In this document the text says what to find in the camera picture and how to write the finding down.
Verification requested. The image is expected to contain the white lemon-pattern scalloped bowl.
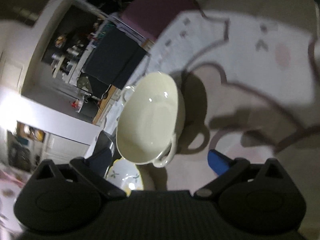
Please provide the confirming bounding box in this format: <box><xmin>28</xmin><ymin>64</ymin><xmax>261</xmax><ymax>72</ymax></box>
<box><xmin>106</xmin><ymin>158</ymin><xmax>144</xmax><ymax>196</ymax></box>

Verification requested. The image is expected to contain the cream two-handled ceramic bowl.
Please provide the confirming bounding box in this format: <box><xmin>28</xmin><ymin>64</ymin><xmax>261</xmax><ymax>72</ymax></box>
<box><xmin>116</xmin><ymin>72</ymin><xmax>185</xmax><ymax>168</ymax></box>

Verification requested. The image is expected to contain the grey trash bin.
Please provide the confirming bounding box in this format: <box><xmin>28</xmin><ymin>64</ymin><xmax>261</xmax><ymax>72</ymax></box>
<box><xmin>78</xmin><ymin>99</ymin><xmax>99</xmax><ymax>122</ymax></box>

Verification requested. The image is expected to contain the white cartoon-print tablecloth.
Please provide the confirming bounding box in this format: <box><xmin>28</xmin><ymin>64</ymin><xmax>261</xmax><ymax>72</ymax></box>
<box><xmin>85</xmin><ymin>10</ymin><xmax>320</xmax><ymax>192</ymax></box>

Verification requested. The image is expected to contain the dark teal chair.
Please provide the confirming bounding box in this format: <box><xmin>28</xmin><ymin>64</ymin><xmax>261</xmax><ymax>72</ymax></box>
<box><xmin>83</xmin><ymin>28</ymin><xmax>146</xmax><ymax>89</ymax></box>

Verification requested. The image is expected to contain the maroon chair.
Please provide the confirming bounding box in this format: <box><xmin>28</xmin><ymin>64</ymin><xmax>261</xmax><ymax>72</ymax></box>
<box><xmin>121</xmin><ymin>0</ymin><xmax>199</xmax><ymax>41</ymax></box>

